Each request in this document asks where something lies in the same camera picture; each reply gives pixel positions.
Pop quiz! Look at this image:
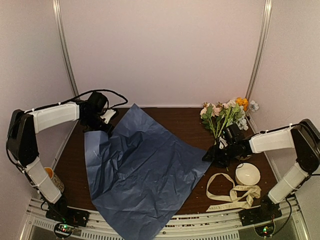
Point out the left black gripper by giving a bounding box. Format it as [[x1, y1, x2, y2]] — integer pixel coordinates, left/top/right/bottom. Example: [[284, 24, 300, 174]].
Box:
[[82, 113, 115, 139]]

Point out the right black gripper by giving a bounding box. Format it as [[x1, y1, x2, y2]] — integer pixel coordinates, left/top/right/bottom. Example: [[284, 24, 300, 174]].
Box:
[[202, 143, 238, 169]]

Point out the pink fake flower stem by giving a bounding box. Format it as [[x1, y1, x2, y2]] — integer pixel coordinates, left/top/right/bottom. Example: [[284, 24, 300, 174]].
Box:
[[212, 99, 237, 139]]

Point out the light blue fake flower stem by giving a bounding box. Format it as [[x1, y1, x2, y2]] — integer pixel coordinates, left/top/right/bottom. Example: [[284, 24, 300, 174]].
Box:
[[235, 97, 260, 131]]

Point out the orange fake flower stem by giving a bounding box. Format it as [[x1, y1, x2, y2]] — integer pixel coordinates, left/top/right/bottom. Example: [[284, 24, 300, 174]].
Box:
[[225, 97, 249, 131]]

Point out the blue wrapping paper sheet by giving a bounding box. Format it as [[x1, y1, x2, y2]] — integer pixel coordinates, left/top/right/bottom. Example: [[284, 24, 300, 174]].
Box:
[[84, 105, 210, 240]]

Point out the cream rose fake flower stem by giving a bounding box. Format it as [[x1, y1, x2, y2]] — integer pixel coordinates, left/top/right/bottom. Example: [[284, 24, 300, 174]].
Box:
[[199, 102, 221, 138]]

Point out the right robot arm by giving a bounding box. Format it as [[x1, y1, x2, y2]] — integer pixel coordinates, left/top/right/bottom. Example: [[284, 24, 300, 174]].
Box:
[[202, 118, 320, 221]]

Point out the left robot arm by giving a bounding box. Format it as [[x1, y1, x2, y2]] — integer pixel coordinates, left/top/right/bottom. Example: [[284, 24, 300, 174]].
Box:
[[5, 91, 118, 222]]

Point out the scalloped white bowl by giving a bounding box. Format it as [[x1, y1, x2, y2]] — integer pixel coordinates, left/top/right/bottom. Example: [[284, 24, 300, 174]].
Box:
[[239, 154, 253, 161]]

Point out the round white bowl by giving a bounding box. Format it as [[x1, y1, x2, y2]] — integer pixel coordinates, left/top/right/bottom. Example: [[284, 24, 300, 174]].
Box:
[[235, 162, 261, 186]]

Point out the beige printed ribbon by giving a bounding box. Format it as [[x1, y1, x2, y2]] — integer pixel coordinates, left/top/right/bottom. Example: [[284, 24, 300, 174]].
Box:
[[206, 172, 262, 212]]

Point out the patterned cup orange inside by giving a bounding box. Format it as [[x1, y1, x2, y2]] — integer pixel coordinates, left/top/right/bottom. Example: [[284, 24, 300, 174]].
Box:
[[44, 167, 65, 193]]

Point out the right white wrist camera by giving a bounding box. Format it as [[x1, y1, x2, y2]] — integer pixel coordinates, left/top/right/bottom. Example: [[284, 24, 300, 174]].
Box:
[[218, 136, 229, 149]]

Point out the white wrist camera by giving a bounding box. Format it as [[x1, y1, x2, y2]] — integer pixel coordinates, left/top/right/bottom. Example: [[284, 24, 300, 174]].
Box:
[[218, 136, 229, 149], [100, 109, 118, 124]]

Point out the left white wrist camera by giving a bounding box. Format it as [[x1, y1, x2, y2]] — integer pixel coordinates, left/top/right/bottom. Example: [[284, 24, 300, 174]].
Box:
[[100, 109, 118, 124]]

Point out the front aluminium rail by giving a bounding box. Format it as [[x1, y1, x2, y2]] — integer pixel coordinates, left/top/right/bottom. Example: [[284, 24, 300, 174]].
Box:
[[19, 197, 310, 240]]

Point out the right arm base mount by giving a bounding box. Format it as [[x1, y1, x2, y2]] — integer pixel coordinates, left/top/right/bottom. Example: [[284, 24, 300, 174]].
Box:
[[238, 207, 283, 227]]

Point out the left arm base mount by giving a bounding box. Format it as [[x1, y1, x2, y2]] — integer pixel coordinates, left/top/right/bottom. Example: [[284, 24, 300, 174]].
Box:
[[45, 207, 90, 227]]

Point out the right aluminium frame post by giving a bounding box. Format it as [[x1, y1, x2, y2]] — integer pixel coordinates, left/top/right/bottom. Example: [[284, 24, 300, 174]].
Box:
[[245, 0, 273, 100]]

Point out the aluminium frame post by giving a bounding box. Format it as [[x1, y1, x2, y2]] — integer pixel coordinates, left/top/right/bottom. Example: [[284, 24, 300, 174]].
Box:
[[245, 0, 273, 100], [52, 0, 79, 96]]

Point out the left aluminium frame post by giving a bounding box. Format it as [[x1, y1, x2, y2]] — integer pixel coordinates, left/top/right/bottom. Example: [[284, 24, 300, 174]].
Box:
[[52, 0, 79, 96]]

